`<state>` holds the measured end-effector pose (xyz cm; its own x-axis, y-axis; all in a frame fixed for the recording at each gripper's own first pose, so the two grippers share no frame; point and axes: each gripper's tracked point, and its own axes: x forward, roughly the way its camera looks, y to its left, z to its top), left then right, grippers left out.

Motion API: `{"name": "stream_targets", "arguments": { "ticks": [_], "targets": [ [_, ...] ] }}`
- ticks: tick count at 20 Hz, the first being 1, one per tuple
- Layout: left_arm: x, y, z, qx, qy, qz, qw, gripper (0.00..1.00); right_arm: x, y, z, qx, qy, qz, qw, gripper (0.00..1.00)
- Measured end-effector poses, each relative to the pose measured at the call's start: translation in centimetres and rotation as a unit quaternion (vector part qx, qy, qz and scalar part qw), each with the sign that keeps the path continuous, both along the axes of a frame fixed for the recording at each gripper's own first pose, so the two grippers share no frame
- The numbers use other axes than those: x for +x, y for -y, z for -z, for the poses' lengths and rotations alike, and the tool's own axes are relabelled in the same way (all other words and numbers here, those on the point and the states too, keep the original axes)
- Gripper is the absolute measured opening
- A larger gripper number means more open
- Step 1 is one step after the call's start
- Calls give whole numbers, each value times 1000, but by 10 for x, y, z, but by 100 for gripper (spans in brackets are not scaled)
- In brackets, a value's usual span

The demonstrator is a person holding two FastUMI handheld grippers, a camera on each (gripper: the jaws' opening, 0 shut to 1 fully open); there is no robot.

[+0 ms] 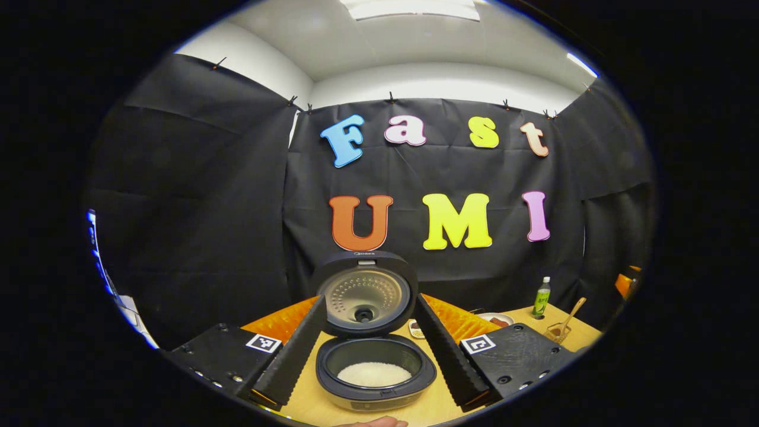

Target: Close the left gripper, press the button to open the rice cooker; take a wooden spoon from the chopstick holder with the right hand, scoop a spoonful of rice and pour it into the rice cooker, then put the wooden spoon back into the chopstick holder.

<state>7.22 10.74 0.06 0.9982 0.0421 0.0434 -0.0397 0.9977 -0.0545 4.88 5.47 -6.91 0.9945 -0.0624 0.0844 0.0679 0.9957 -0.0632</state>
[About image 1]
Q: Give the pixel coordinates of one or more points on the dark grey rice cooker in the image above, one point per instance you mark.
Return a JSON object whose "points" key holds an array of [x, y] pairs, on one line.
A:
{"points": [[364, 296]]}

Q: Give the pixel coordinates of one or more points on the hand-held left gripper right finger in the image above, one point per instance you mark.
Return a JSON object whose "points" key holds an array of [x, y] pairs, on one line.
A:
{"points": [[447, 356]]}

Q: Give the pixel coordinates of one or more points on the white side desk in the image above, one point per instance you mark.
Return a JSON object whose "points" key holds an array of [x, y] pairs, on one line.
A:
{"points": [[136, 323]]}

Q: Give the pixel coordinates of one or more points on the white round plate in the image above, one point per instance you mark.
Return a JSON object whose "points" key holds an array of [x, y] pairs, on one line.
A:
{"points": [[486, 317]]}

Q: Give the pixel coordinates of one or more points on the white divided condiment dish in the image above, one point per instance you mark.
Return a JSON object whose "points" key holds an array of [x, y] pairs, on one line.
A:
{"points": [[415, 329]]}

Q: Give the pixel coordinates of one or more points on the red meat piece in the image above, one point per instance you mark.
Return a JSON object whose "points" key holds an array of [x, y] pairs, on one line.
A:
{"points": [[499, 322]]}

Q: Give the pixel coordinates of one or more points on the orange object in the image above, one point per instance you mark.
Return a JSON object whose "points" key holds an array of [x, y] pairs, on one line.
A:
{"points": [[627, 283]]}

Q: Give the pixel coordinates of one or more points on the green tea bottle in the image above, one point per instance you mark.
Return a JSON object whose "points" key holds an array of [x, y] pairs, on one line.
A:
{"points": [[541, 299]]}

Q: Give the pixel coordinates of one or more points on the computer monitor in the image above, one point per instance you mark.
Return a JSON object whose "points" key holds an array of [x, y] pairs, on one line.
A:
{"points": [[98, 255]]}

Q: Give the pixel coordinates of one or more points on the large ceiling light panel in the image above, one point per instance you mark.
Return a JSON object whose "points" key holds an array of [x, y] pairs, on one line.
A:
{"points": [[409, 8]]}

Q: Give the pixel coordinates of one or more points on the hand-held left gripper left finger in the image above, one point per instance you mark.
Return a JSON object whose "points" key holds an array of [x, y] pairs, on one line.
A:
{"points": [[293, 356]]}

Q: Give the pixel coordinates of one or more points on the white rice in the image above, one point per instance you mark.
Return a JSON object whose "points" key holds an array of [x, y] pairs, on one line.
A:
{"points": [[373, 375]]}

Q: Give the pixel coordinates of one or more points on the black backdrop cloth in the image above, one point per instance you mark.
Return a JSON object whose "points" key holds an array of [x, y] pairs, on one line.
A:
{"points": [[195, 207]]}

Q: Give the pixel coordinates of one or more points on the wooden spoon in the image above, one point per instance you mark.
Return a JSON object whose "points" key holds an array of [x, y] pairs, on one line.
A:
{"points": [[572, 314]]}

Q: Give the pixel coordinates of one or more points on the small ceiling light panel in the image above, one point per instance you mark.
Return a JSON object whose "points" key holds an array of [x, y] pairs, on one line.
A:
{"points": [[582, 64]]}

